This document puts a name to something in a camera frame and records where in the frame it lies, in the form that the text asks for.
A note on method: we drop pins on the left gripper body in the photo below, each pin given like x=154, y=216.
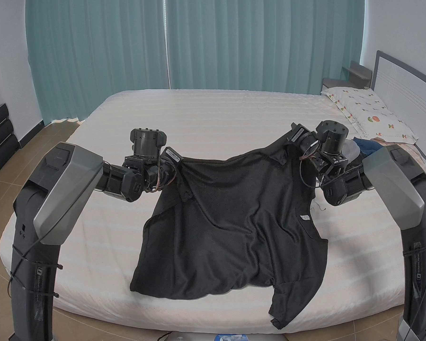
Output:
x=167, y=171

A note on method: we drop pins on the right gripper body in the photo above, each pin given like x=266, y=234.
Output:
x=305, y=139

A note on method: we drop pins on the black polo shirt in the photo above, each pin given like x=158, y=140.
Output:
x=234, y=208

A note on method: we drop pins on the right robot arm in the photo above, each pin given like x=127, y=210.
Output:
x=394, y=183

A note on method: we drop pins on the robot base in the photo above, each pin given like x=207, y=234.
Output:
x=230, y=337

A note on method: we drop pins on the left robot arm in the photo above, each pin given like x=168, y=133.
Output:
x=64, y=190

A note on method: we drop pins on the bed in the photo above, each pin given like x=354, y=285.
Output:
x=198, y=119

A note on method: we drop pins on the pile of clothes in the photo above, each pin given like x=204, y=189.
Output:
x=367, y=146

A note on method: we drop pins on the white printed pillow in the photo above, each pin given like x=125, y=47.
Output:
x=369, y=114

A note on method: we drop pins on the grey bedside table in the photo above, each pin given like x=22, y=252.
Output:
x=355, y=73

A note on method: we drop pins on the blue-green curtain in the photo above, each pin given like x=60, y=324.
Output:
x=92, y=48
x=262, y=34

